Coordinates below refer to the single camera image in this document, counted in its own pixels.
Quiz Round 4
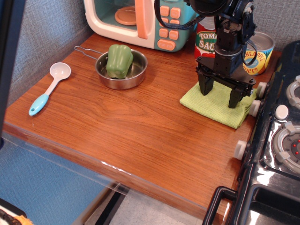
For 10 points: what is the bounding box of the white stove knob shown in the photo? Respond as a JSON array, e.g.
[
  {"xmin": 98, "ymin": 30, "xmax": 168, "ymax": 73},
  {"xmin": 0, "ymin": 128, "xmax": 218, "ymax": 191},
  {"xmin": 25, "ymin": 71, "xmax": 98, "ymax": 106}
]
[
  {"xmin": 256, "ymin": 82, "xmax": 268, "ymax": 99},
  {"xmin": 234, "ymin": 140, "xmax": 247, "ymax": 160},
  {"xmin": 249, "ymin": 100, "xmax": 261, "ymax": 117}
]

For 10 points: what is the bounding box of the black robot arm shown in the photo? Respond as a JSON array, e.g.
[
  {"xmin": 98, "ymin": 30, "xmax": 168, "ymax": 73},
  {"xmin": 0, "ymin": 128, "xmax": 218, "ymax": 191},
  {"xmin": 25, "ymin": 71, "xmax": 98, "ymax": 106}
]
[{"xmin": 188, "ymin": 0, "xmax": 256, "ymax": 108}]

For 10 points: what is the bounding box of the clear acrylic table guard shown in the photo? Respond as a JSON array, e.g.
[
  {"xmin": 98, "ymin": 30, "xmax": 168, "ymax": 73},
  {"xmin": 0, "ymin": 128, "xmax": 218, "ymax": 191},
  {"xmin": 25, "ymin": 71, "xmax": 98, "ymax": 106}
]
[{"xmin": 0, "ymin": 119, "xmax": 230, "ymax": 222}]

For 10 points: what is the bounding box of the green towel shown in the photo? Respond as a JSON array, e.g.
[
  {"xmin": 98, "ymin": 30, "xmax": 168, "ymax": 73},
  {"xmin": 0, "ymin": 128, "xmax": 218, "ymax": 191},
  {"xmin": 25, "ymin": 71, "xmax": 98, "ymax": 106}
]
[{"xmin": 180, "ymin": 82, "xmax": 256, "ymax": 129}]

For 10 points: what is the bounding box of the green toy bell pepper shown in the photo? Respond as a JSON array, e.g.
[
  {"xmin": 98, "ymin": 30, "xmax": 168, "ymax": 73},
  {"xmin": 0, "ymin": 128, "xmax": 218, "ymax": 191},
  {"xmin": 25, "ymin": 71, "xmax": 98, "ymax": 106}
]
[{"xmin": 106, "ymin": 44, "xmax": 133, "ymax": 79}]

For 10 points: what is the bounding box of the pineapple slices can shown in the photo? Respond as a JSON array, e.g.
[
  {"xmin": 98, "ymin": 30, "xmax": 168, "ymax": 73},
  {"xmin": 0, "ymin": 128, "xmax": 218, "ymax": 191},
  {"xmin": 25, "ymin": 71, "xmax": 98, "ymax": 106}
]
[{"xmin": 243, "ymin": 32, "xmax": 276, "ymax": 75}]

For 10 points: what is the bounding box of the black toy stove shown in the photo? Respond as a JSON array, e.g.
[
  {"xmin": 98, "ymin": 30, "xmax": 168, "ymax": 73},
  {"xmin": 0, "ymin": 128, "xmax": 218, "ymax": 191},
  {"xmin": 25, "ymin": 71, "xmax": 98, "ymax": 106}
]
[{"xmin": 203, "ymin": 41, "xmax": 300, "ymax": 225}]

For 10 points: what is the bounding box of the white stove knob upper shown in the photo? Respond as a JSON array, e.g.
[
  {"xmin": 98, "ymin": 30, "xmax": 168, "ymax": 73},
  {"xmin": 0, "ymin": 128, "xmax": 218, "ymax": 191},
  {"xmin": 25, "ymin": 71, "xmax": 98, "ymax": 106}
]
[{"xmin": 256, "ymin": 82, "xmax": 268, "ymax": 99}]

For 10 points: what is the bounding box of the white stove knob middle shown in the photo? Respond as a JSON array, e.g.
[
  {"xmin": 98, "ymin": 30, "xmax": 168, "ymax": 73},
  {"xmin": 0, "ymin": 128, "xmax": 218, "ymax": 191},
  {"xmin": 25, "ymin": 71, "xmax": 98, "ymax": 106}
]
[{"xmin": 249, "ymin": 100, "xmax": 261, "ymax": 117}]

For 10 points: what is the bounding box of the white stove knob lower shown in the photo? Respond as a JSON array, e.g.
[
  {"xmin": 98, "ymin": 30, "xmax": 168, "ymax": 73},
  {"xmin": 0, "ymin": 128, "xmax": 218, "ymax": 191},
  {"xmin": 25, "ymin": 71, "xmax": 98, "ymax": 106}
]
[{"xmin": 234, "ymin": 140, "xmax": 247, "ymax": 160}]

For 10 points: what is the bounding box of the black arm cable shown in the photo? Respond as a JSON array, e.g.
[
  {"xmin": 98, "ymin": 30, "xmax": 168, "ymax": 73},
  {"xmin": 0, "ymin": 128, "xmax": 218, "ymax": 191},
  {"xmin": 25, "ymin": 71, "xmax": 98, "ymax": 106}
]
[{"xmin": 154, "ymin": 0, "xmax": 207, "ymax": 30}]

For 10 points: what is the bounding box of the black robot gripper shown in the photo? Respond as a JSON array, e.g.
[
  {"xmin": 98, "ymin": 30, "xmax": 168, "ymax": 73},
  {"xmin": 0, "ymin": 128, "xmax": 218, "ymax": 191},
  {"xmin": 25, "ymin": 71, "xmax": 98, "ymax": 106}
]
[{"xmin": 196, "ymin": 45, "xmax": 255, "ymax": 108}]

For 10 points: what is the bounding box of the toy microwave teal and white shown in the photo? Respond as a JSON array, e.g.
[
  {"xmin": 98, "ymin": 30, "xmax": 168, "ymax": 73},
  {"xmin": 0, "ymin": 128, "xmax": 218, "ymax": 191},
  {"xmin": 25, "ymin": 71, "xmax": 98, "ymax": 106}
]
[{"xmin": 84, "ymin": 0, "xmax": 197, "ymax": 52}]

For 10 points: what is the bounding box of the tomato sauce can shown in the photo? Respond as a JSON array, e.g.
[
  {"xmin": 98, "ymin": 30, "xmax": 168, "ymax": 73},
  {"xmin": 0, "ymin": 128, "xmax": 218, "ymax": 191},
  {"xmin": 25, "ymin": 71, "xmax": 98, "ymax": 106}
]
[{"xmin": 194, "ymin": 17, "xmax": 217, "ymax": 58}]

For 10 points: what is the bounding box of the white spoon blue handle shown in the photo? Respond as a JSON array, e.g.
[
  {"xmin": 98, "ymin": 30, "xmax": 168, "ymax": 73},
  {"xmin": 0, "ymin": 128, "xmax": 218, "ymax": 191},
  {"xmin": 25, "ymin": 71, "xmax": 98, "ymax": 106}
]
[{"xmin": 29, "ymin": 62, "xmax": 71, "ymax": 116}]

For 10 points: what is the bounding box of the small steel pan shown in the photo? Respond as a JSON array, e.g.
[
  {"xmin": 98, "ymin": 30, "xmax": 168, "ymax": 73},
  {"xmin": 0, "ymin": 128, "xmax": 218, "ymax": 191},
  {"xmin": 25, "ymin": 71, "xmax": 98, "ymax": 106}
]
[{"xmin": 74, "ymin": 46, "xmax": 148, "ymax": 90}]

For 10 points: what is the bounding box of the orange fuzzy object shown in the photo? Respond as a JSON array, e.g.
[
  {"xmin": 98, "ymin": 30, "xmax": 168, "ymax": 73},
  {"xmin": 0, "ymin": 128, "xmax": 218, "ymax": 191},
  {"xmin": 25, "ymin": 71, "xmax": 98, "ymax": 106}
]
[{"xmin": 0, "ymin": 210, "xmax": 33, "ymax": 225}]

